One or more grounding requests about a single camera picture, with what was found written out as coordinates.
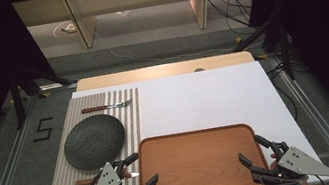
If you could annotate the light wooden table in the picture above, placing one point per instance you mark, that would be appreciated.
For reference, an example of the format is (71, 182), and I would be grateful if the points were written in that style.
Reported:
(162, 71)

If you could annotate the black tripod stand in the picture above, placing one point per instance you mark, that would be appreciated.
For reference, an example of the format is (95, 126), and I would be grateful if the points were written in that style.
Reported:
(16, 97)
(285, 52)

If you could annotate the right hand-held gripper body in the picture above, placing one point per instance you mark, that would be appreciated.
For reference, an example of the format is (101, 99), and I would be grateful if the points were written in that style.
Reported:
(299, 161)

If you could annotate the white table cover board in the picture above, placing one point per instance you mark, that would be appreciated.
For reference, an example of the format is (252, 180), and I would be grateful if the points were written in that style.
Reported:
(207, 98)

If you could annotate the dark round textured plate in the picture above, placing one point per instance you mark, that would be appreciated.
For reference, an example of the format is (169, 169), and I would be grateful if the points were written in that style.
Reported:
(94, 142)

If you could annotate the brown wooden tray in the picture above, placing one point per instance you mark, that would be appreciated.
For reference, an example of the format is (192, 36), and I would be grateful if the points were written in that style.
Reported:
(195, 168)

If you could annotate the person's right hand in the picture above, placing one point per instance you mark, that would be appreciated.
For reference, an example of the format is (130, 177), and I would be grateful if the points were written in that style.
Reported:
(274, 162)

